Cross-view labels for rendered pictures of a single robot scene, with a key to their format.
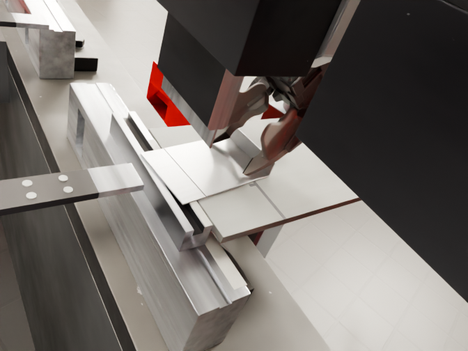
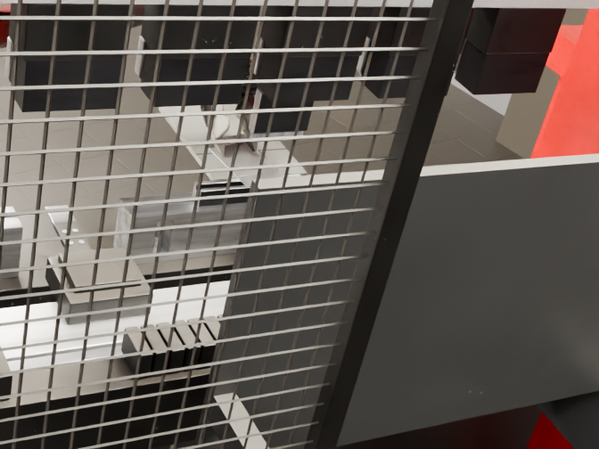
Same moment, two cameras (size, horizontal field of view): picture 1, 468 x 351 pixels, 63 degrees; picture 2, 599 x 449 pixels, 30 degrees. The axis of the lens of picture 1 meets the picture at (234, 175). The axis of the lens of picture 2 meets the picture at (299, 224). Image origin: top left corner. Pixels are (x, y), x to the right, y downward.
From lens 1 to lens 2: 1.81 m
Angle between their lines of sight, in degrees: 63
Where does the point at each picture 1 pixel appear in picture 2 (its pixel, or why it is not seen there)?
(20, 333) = not seen: outside the picture
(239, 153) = (229, 148)
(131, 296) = not seen: hidden behind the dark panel
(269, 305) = not seen: hidden behind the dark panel
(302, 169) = (234, 126)
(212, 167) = (250, 162)
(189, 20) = (317, 97)
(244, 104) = (220, 120)
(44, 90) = (42, 274)
